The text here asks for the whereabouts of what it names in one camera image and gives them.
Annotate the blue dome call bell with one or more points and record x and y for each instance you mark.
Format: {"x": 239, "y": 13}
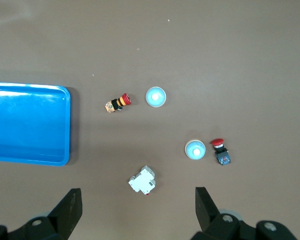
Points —
{"x": 156, "y": 97}
{"x": 195, "y": 149}

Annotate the brown table mat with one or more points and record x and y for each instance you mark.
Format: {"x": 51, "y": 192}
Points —
{"x": 215, "y": 62}

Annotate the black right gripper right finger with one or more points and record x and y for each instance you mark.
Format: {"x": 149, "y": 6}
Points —
{"x": 205, "y": 210}

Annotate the blue plastic tray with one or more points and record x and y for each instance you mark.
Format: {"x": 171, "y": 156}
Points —
{"x": 27, "y": 125}

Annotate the red yellow emergency stop button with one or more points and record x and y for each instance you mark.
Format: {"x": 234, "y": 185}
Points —
{"x": 116, "y": 103}

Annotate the white circuit breaker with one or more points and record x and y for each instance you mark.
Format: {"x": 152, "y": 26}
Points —
{"x": 142, "y": 181}

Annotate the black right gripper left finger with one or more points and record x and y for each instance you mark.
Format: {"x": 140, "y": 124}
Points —
{"x": 65, "y": 210}

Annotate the red pushbutton with blue base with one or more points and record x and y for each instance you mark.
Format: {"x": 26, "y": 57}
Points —
{"x": 221, "y": 155}

